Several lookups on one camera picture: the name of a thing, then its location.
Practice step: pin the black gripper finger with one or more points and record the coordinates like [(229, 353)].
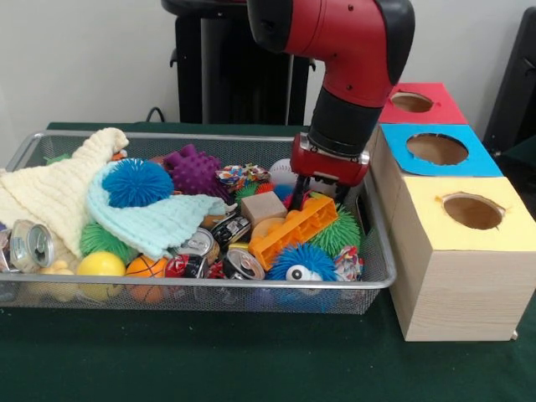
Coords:
[(342, 194), (298, 191)]

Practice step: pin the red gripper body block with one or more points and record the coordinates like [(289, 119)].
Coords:
[(331, 166)]

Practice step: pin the long orange toy brick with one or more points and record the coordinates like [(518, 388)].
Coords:
[(293, 233)]

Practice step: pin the pale blue waffle cloth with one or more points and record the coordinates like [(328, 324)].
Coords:
[(159, 222)]

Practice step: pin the cream yellow knitted cloth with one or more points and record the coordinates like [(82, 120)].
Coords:
[(50, 188)]

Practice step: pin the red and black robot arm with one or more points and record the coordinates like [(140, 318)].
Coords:
[(352, 59)]

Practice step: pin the wooden box with three holes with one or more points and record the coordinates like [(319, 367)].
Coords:
[(452, 293)]

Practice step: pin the shallow clear mesh bin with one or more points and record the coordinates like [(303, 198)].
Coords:
[(109, 151)]

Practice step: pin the white baseball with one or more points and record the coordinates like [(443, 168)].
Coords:
[(280, 172)]

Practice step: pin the plain wooden cube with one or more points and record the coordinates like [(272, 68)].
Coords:
[(263, 208)]

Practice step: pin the large green spiky ball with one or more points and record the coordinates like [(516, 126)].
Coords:
[(345, 236)]

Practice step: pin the blue spiky ball with eyes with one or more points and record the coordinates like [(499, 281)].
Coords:
[(301, 264)]

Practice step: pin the black drink can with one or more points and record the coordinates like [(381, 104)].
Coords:
[(244, 265)]

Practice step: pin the purple spiky toy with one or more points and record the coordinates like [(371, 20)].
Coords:
[(194, 172)]

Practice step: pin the silver drink can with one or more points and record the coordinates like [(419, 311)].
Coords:
[(201, 243)]

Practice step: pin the plain blue spiky ball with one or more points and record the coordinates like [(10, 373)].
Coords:
[(138, 182)]

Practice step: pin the small orange basketball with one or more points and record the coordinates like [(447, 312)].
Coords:
[(144, 270)]

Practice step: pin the dark green table cloth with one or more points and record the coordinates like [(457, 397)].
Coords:
[(251, 360)]

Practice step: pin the light green spiky ball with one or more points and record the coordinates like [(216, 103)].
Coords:
[(105, 243)]

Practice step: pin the black upright panel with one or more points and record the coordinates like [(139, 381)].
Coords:
[(519, 84)]

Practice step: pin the yellow smiley ball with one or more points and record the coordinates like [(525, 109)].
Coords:
[(100, 266)]

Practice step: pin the crushed shiny silver can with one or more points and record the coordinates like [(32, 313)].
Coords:
[(32, 245)]

